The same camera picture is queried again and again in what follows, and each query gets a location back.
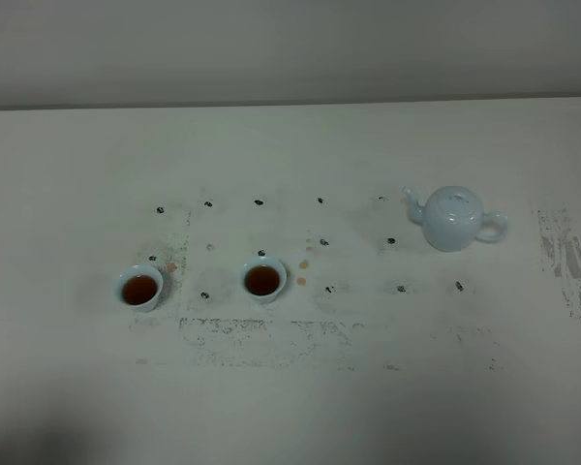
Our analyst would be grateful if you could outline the left blue porcelain teacup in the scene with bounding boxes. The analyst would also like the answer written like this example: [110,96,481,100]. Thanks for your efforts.
[114,264,164,313]

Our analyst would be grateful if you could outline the right blue porcelain teacup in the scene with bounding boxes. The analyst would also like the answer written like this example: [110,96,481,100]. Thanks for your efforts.
[239,256,288,305]

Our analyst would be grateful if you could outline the light blue porcelain teapot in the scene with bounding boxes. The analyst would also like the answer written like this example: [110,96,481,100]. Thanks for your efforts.
[402,186,508,252]

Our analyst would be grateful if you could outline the blue porcelain teacup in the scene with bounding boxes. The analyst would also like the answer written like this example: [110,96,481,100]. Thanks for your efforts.
[114,264,164,313]
[239,256,288,305]

